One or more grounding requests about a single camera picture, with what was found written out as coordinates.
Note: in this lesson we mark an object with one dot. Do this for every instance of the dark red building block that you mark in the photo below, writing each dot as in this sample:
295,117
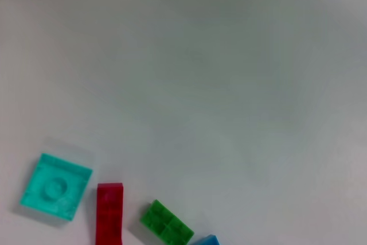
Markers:
109,213

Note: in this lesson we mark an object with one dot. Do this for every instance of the teal square building block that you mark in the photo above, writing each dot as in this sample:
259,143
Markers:
56,187

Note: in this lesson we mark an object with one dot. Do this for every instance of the blue square building block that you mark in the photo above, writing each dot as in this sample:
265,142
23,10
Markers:
207,240

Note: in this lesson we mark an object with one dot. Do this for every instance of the green building block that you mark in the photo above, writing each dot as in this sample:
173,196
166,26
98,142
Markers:
166,223

